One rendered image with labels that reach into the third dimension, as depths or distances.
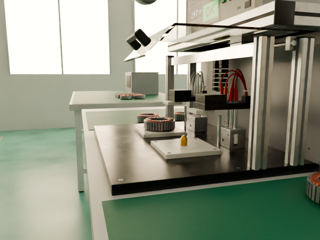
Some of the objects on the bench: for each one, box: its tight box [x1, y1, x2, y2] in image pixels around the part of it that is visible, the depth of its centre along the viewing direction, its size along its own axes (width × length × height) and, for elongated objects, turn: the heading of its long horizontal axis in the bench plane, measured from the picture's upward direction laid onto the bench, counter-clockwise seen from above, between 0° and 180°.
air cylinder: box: [187, 114, 208, 132], centre depth 103 cm, size 5×8×6 cm
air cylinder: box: [217, 125, 246, 150], centre depth 80 cm, size 5×8×6 cm
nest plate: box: [135, 126, 187, 138], centre depth 99 cm, size 15×15×1 cm
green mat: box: [85, 108, 184, 130], centre depth 156 cm, size 94×61×1 cm
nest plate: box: [151, 138, 221, 159], centre depth 76 cm, size 15×15×1 cm
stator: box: [137, 113, 160, 123], centre depth 134 cm, size 11×11×4 cm
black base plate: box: [94, 121, 315, 196], centre depth 89 cm, size 47×64×2 cm
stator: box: [144, 117, 175, 131], centre depth 99 cm, size 11×11×4 cm
